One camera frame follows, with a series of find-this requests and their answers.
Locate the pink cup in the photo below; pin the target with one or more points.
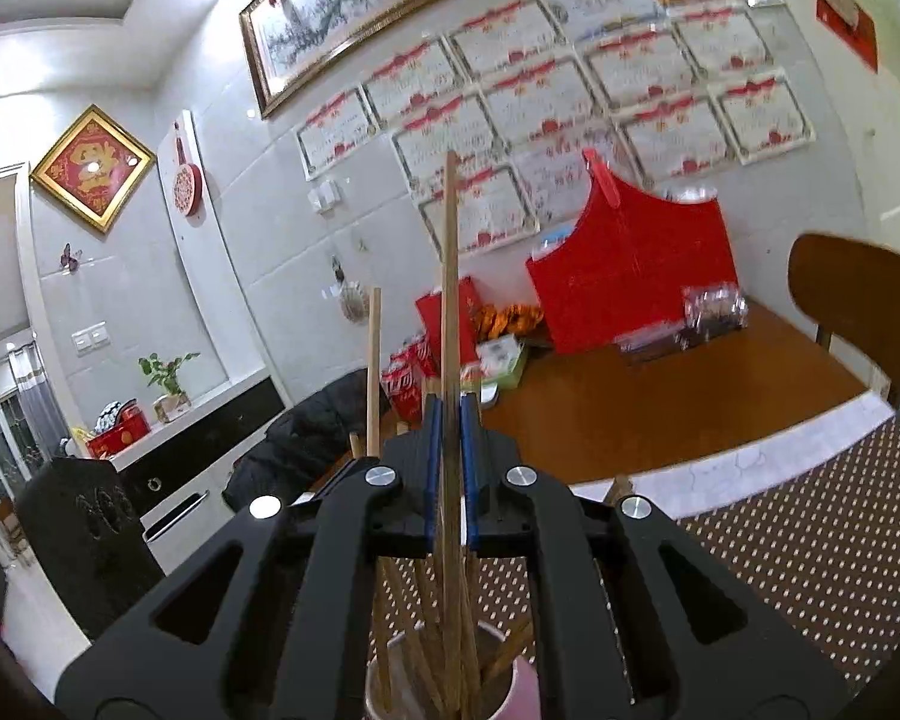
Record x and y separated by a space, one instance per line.
521 690

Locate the hanging wall ornament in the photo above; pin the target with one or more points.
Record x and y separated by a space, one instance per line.
351 296

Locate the red wall poster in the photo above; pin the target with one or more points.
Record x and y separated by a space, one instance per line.
846 15

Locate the black jacket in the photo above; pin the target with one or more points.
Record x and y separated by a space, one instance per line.
300 450

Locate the wall of framed certificates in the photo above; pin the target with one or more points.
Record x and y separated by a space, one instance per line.
540 97

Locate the framed landscape painting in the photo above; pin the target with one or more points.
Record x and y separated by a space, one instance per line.
360 7

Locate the small potted plant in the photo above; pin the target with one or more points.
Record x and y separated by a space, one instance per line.
166 382

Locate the white marbled table mat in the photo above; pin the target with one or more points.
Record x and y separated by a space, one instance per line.
720 465

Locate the bundle of chopsticks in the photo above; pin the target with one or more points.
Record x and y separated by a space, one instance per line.
420 660

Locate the red gift bag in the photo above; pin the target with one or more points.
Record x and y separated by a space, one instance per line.
630 277

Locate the red round wall decoration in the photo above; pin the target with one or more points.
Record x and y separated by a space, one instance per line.
187 184

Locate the gold framed red picture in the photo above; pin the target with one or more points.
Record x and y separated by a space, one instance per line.
91 169

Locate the butterfly wall decoration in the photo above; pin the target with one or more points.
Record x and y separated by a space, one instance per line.
70 256

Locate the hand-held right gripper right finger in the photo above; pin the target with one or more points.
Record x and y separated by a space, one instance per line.
471 480

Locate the orange snack bag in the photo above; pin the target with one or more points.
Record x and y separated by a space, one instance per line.
506 321

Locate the wooden chopstick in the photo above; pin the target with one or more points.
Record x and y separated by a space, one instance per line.
450 277

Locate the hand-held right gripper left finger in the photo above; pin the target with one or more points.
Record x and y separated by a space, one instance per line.
434 480

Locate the wooden chair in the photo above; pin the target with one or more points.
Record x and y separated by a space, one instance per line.
855 300

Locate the red can pack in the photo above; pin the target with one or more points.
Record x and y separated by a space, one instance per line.
406 382

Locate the grey curtain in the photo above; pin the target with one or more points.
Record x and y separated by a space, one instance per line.
36 405

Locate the red box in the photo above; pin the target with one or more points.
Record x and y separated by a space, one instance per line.
465 315

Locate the black speaker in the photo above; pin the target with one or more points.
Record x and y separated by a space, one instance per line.
82 547

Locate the white black cabinet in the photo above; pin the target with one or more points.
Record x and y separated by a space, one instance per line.
195 465

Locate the clear plastic container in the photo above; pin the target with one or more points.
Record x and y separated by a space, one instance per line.
714 315

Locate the red tin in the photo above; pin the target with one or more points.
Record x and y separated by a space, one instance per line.
118 431

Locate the white double wall switch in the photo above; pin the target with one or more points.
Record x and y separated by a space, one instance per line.
91 339

